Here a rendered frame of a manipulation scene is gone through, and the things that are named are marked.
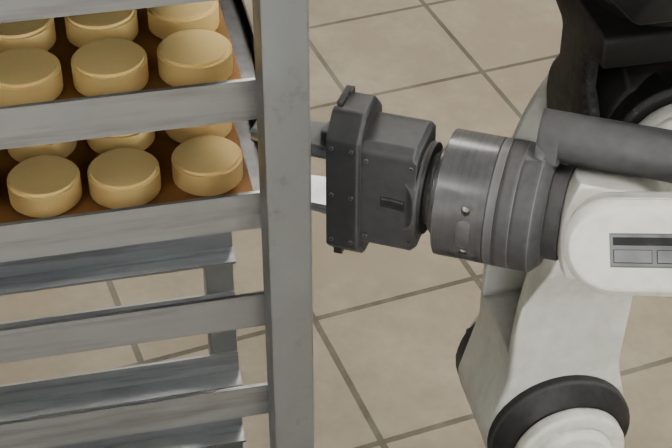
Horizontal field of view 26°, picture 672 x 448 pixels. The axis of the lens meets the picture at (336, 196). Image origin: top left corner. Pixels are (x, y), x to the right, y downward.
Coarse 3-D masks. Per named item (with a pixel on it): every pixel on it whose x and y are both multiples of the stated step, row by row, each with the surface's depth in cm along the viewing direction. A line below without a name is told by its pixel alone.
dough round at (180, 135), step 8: (184, 128) 105; (192, 128) 105; (200, 128) 105; (208, 128) 105; (216, 128) 106; (224, 128) 106; (176, 136) 106; (184, 136) 106; (192, 136) 105; (224, 136) 107
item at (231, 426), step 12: (228, 420) 170; (240, 420) 170; (144, 432) 168; (156, 432) 168; (168, 432) 169; (180, 432) 169; (192, 432) 170; (204, 432) 170; (216, 432) 170; (228, 432) 170; (240, 432) 170; (72, 444) 167; (84, 444) 167; (96, 444) 167; (108, 444) 168; (120, 444) 168; (132, 444) 168; (144, 444) 168; (156, 444) 168; (168, 444) 168; (180, 444) 168; (192, 444) 168; (204, 444) 168; (216, 444) 168; (228, 444) 168
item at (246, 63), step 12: (228, 0) 105; (240, 0) 103; (228, 12) 104; (240, 12) 104; (228, 24) 102; (240, 24) 102; (240, 36) 101; (252, 36) 99; (240, 48) 100; (252, 48) 100; (240, 60) 99; (252, 60) 99; (240, 72) 98; (252, 72) 98
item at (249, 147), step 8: (248, 120) 109; (256, 120) 107; (240, 128) 108; (248, 128) 108; (240, 136) 107; (248, 136) 107; (248, 144) 106; (256, 144) 106; (248, 152) 106; (256, 152) 106; (248, 160) 105; (256, 160) 105; (248, 168) 104; (256, 168) 104; (256, 176) 103; (256, 184) 103
